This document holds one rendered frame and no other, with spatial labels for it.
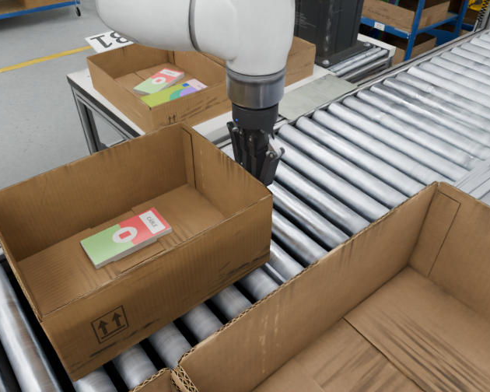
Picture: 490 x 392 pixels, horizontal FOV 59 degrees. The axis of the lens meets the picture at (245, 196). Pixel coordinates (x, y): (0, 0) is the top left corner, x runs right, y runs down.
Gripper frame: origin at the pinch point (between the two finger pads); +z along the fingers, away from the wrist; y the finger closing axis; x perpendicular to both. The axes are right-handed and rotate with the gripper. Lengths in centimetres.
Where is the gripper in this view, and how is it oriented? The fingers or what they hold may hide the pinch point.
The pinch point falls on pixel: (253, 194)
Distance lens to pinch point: 82.0
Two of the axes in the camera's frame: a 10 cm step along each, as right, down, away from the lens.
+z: 0.0, 7.5, 6.6
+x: -7.8, 4.2, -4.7
